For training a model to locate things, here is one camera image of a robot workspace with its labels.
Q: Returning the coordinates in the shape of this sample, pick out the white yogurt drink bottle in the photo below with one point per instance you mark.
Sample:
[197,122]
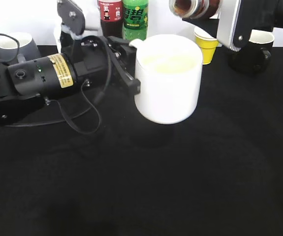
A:
[77,19]

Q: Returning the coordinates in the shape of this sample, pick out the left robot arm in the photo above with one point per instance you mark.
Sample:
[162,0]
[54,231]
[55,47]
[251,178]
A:
[28,86]

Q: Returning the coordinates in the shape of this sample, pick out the green Sprite bottle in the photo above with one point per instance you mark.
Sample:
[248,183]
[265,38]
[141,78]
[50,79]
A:
[135,22]

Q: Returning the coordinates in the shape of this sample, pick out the yellow paper cup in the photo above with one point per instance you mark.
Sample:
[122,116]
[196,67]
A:
[206,43]

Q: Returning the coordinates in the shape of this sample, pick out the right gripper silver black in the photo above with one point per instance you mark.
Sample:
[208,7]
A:
[235,20]

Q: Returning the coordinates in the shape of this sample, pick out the cola bottle red label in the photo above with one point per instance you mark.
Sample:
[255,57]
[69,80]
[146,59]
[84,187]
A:
[111,17]

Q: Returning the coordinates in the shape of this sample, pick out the Nescafe coffee bottle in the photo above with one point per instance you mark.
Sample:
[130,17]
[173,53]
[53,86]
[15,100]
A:
[195,9]

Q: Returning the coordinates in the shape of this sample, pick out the white ceramic mug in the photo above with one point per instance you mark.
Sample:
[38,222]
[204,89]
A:
[169,68]

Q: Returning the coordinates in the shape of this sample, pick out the grey ceramic mug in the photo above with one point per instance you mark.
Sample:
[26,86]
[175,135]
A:
[27,46]

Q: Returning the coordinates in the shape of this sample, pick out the black table cloth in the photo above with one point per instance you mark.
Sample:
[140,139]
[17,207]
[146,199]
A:
[218,173]

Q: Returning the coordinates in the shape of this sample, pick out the black mug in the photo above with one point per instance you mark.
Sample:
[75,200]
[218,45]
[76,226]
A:
[255,57]

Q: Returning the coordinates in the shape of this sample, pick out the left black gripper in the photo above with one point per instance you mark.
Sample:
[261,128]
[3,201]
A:
[94,64]

